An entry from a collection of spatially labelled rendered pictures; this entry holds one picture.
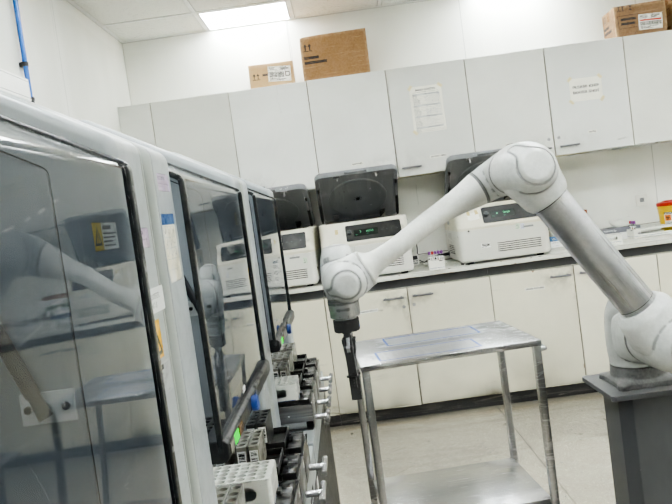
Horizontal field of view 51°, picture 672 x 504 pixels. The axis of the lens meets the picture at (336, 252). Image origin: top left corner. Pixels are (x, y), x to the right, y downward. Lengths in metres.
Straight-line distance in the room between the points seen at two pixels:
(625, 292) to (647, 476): 0.59
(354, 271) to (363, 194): 2.88
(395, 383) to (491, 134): 1.71
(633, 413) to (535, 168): 0.81
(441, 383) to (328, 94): 1.97
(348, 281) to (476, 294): 2.67
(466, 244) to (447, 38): 1.53
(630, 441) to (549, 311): 2.31
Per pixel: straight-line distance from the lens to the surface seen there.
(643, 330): 2.00
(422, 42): 5.07
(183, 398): 0.99
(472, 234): 4.35
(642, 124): 4.98
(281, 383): 2.01
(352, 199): 4.64
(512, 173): 1.82
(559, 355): 4.55
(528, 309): 4.45
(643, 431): 2.25
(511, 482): 2.71
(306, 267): 4.28
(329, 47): 4.73
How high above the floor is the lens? 1.31
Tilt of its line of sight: 3 degrees down
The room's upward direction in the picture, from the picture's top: 8 degrees counter-clockwise
